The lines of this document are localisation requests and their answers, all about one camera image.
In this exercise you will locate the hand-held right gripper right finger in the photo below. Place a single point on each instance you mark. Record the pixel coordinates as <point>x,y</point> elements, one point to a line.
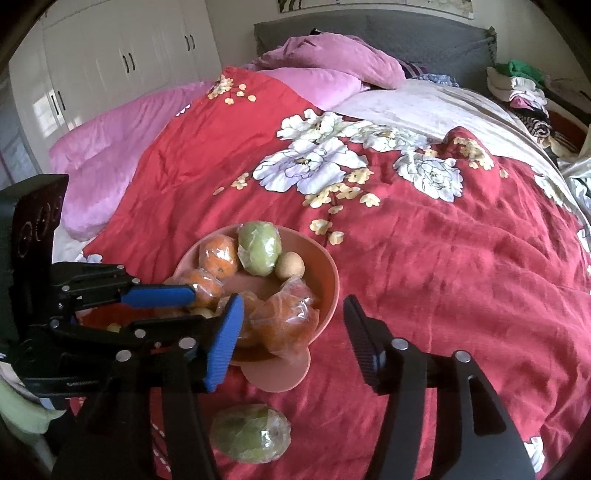
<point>362,341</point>

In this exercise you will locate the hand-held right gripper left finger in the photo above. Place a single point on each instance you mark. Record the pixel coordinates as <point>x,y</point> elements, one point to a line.
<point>225,344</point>

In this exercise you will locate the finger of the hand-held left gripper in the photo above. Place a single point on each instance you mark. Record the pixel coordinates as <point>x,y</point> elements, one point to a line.
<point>161,328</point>
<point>161,295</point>

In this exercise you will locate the large plastic-wrapped orange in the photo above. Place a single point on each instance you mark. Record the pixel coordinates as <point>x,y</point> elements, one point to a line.
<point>284,323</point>

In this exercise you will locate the orange-pink plastic bowl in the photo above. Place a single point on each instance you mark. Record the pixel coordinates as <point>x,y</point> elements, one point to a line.
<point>321,277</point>

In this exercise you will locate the plastic-wrapped green fruit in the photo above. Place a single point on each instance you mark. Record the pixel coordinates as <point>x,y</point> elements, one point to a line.
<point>251,434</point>
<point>259,249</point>

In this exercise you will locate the brown kiwi fruit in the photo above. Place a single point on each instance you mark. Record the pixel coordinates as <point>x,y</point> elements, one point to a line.
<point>290,266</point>

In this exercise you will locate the small yellow fruit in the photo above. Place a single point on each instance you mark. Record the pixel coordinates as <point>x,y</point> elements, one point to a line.
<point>113,328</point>

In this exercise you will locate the red floral duvet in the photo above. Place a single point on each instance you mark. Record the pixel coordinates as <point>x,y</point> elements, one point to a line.
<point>438,277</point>

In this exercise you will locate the person's green clothing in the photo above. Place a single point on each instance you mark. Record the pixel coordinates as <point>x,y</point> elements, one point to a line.
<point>18,406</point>

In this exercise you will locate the white wardrobe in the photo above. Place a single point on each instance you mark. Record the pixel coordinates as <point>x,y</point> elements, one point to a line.
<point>138,46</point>

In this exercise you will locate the grey-white blanket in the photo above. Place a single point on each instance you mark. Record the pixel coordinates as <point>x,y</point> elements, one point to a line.
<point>415,106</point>

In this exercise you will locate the light pink pillow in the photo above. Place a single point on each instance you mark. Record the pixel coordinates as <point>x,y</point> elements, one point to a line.
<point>318,85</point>

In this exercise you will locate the cream cloth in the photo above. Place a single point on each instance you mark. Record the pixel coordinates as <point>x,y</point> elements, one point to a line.
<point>577,180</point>

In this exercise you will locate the dark striped pillow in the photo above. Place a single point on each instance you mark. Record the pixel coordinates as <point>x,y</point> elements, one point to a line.
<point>413,69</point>

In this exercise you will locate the pile of folded clothes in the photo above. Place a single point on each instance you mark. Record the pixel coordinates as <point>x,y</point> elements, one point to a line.
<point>526,92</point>

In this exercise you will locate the grey headboard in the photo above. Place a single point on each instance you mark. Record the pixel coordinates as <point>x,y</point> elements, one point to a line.
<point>415,37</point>

